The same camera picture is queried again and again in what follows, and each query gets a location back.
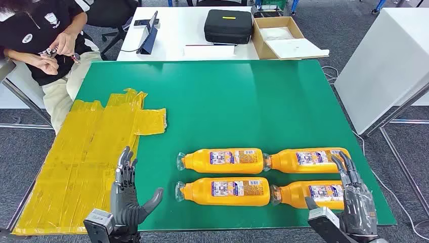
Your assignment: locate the white flat sheet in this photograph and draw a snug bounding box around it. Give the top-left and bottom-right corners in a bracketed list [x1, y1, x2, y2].
[266, 37, 331, 60]

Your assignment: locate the orange detergent bottle clear cap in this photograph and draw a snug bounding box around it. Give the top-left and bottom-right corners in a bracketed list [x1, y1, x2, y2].
[263, 147, 351, 174]
[177, 148, 266, 174]
[175, 178, 271, 207]
[271, 181, 346, 210]

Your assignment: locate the black zip case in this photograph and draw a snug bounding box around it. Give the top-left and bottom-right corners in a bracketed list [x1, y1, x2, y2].
[203, 9, 253, 45]

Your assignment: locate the person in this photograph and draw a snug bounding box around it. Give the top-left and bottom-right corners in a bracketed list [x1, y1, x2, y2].
[0, 0, 103, 135]

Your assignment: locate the person's left hand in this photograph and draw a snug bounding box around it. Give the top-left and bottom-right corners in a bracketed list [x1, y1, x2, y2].
[49, 31, 77, 57]

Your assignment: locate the tablet with blue cover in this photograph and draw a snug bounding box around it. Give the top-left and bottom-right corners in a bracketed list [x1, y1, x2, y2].
[137, 11, 159, 55]

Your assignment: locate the black office chair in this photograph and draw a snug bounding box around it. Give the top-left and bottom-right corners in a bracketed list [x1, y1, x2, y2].
[82, 0, 142, 61]

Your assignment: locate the white table with metal legs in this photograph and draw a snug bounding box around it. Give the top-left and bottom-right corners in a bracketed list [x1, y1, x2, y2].
[0, 57, 54, 130]
[334, 7, 429, 219]

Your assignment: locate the green plastic crate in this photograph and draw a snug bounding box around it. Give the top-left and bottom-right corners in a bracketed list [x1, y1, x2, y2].
[261, 0, 288, 11]

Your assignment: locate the white desk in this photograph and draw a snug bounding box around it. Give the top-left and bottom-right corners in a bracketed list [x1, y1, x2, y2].
[116, 6, 261, 62]

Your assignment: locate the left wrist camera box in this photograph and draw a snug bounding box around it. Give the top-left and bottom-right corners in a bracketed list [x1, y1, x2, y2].
[83, 208, 115, 243]

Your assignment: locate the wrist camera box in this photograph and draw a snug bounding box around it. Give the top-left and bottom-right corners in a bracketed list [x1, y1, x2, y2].
[83, 208, 115, 243]
[308, 207, 356, 243]

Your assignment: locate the yellow plastic sheet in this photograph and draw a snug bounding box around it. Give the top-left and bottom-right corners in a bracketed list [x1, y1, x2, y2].
[13, 88, 167, 236]

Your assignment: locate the white paper sheet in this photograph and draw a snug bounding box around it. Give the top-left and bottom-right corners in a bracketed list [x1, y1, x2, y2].
[183, 44, 236, 58]

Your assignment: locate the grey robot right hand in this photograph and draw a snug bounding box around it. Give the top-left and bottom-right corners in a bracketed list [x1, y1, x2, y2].
[304, 151, 379, 239]

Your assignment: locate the open cardboard box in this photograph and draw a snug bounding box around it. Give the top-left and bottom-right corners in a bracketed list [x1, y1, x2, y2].
[252, 16, 331, 61]

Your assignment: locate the white padding bag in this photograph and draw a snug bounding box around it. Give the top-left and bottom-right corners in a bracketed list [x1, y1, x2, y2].
[259, 26, 295, 42]

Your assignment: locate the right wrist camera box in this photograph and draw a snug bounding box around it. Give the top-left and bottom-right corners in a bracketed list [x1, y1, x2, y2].
[308, 207, 356, 243]

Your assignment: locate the person's right hand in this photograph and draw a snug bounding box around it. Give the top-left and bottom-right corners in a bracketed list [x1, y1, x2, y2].
[35, 55, 60, 76]

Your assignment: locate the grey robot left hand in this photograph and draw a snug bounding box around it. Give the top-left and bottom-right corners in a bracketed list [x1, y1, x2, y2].
[110, 146, 165, 235]

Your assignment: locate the black phone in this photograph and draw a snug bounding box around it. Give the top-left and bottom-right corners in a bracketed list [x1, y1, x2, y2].
[134, 18, 160, 27]

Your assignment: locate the black device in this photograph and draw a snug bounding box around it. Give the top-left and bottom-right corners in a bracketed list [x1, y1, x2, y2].
[251, 4, 285, 18]

